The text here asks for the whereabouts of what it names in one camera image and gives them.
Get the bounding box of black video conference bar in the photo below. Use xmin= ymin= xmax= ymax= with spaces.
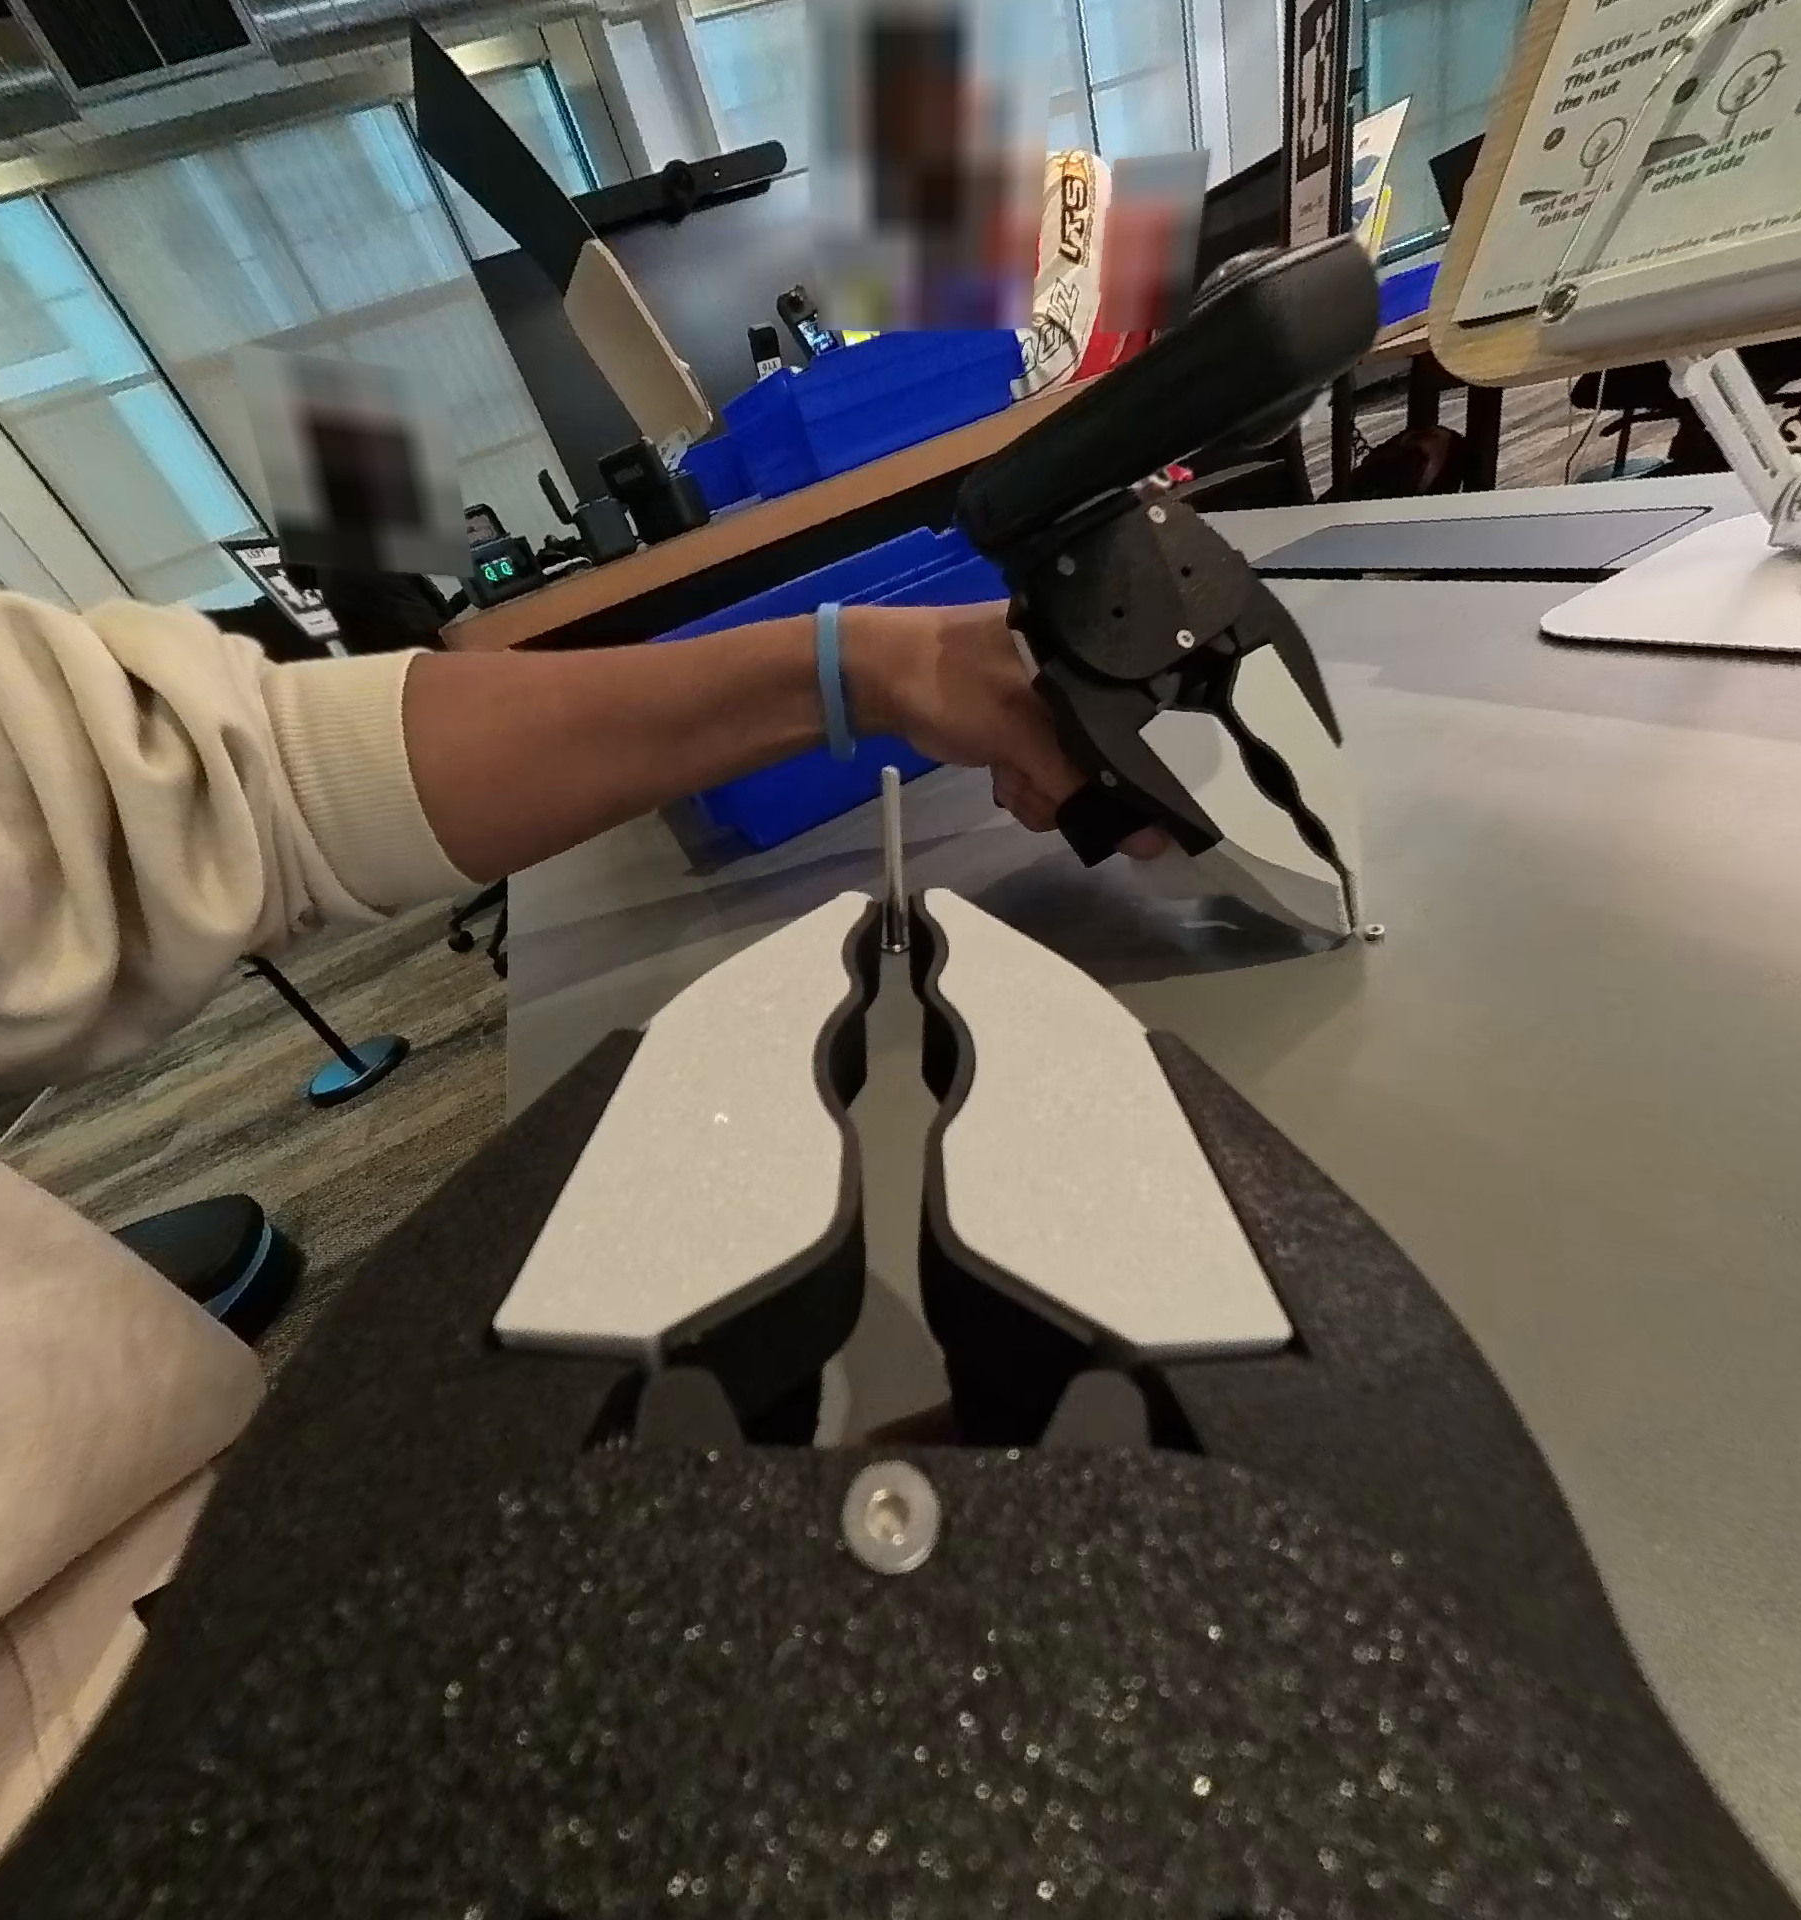
xmin=569 ymin=142 xmax=789 ymax=229

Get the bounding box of wooden office desk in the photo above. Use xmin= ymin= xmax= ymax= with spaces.
xmin=442 ymin=375 xmax=1141 ymax=652

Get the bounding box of person's left forearm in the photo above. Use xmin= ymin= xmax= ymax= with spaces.
xmin=0 ymin=576 xmax=859 ymax=1085

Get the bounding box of fiducial marker board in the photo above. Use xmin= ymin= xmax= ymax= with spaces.
xmin=1281 ymin=0 xmax=1365 ymax=250

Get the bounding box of black round stand base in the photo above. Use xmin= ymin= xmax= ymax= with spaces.
xmin=114 ymin=1195 xmax=303 ymax=1344

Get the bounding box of black wall display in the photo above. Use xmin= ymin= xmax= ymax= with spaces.
xmin=472 ymin=150 xmax=870 ymax=454

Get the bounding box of blue plastic bin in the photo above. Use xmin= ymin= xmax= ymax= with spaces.
xmin=685 ymin=382 xmax=804 ymax=508
xmin=786 ymin=327 xmax=1064 ymax=454
xmin=652 ymin=526 xmax=1026 ymax=874

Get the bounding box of black light stand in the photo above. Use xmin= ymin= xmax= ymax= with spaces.
xmin=238 ymin=950 xmax=411 ymax=1110

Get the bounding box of black battery charger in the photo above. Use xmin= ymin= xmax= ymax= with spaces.
xmin=600 ymin=438 xmax=710 ymax=543

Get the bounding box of blue wristband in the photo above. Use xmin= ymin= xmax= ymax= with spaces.
xmin=813 ymin=602 xmax=862 ymax=763

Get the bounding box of black power station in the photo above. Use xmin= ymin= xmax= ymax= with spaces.
xmin=463 ymin=509 xmax=545 ymax=608

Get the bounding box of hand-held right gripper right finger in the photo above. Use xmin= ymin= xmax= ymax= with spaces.
xmin=914 ymin=889 xmax=1299 ymax=1442

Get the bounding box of printed instruction sheet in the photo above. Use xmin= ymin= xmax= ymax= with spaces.
xmin=1471 ymin=0 xmax=1801 ymax=326

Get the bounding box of brown cardboard sheet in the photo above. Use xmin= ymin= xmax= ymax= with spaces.
xmin=561 ymin=238 xmax=715 ymax=441

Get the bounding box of grey table hatch cover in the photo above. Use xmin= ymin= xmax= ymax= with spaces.
xmin=1251 ymin=508 xmax=1715 ymax=582

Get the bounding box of black flag panel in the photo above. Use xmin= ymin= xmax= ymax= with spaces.
xmin=408 ymin=22 xmax=601 ymax=290

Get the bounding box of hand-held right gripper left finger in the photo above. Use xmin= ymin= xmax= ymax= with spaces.
xmin=491 ymin=892 xmax=870 ymax=1442

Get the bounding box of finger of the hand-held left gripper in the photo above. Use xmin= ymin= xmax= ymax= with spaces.
xmin=1213 ymin=657 xmax=1362 ymax=924
xmin=1138 ymin=704 xmax=1360 ymax=950

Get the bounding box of white metal document stand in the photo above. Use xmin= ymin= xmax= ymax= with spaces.
xmin=1536 ymin=0 xmax=1801 ymax=663

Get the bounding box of person's left hand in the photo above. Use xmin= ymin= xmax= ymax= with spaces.
xmin=859 ymin=606 xmax=1089 ymax=828

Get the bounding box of person's cream sweater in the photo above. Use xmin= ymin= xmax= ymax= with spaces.
xmin=0 ymin=1123 xmax=267 ymax=1920

